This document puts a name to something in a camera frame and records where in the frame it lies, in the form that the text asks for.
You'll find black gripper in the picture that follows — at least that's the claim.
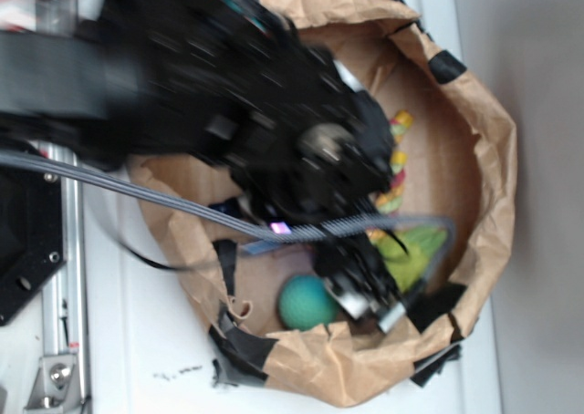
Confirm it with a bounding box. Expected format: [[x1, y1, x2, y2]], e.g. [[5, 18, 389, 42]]
[[201, 45, 406, 332]]

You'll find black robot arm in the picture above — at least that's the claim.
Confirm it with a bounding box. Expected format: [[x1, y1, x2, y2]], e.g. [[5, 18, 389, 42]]
[[1, 0, 406, 332]]

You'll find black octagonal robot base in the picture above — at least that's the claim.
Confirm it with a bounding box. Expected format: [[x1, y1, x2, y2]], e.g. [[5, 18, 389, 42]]
[[1, 167, 64, 326]]

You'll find green dimpled rubber ball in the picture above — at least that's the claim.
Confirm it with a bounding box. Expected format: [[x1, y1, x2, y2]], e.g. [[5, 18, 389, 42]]
[[277, 275, 339, 331]]

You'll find green plush toy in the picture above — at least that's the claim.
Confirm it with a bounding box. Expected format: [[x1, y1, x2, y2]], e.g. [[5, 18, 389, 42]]
[[371, 225, 448, 293]]

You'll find brown paper bag bin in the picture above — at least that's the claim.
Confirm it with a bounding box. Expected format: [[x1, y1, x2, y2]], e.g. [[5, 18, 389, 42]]
[[141, 0, 517, 408]]

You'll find grey ribbon cable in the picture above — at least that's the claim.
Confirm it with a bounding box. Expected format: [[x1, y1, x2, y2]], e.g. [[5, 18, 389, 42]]
[[0, 151, 457, 296]]

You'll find navy blue rope toy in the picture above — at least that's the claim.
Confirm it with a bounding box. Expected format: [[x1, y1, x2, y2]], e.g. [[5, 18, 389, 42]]
[[209, 197, 243, 219]]

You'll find black cable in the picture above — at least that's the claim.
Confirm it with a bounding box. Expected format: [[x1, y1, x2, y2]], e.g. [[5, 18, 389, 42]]
[[93, 190, 220, 273]]

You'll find aluminium extrusion rail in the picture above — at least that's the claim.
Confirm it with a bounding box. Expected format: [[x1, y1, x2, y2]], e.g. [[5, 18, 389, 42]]
[[34, 140, 92, 410]]

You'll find metal corner bracket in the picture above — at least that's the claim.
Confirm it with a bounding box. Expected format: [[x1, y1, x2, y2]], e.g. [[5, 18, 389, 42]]
[[23, 354, 79, 413]]

